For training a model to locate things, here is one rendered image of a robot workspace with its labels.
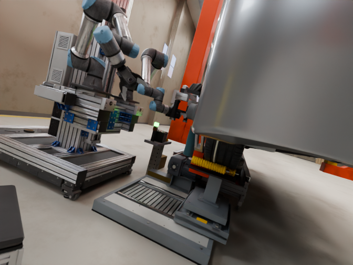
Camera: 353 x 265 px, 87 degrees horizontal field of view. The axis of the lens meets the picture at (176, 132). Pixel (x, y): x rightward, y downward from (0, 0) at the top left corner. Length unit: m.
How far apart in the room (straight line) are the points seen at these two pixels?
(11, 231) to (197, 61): 1.83
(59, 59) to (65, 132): 0.65
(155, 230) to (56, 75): 1.53
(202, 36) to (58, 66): 1.39
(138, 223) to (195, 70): 1.48
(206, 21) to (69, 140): 1.76
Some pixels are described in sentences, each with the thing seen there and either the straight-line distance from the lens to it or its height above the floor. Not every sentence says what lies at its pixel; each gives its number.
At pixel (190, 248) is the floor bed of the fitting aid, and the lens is 1.26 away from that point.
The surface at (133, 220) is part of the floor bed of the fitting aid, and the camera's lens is 1.34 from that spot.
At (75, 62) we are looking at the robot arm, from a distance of 1.57.
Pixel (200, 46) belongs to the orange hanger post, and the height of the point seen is 1.53.
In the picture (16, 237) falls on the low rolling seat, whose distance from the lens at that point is 0.75.
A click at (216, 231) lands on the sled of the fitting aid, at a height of 0.15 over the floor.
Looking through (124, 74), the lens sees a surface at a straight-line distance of 0.97.
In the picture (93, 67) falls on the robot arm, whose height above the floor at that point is 0.97.
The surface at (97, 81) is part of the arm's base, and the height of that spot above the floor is 0.88.
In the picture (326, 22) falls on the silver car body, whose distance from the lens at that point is 0.46.
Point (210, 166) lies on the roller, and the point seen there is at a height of 0.51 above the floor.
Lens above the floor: 0.79
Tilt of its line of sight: 5 degrees down
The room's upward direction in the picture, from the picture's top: 15 degrees clockwise
